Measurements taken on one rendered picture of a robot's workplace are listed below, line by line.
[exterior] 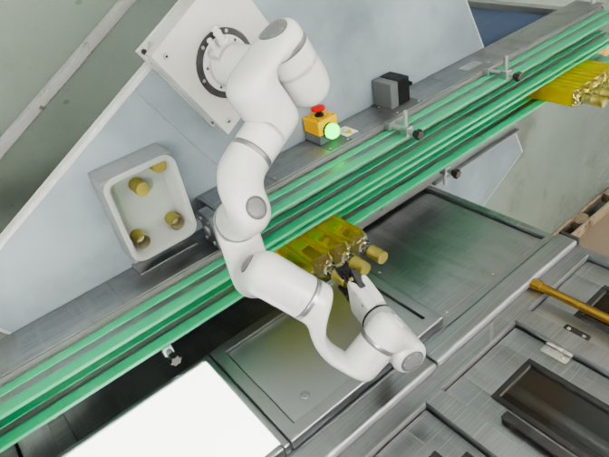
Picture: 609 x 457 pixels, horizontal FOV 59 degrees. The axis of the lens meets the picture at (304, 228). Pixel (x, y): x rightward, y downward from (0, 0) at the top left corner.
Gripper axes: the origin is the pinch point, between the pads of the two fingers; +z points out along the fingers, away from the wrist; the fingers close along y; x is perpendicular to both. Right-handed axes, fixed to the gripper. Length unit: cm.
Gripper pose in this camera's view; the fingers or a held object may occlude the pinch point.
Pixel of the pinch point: (345, 279)
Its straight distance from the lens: 128.3
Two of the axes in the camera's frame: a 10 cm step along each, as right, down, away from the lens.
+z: -4.0, -4.8, 7.8
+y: -1.6, -8.0, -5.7
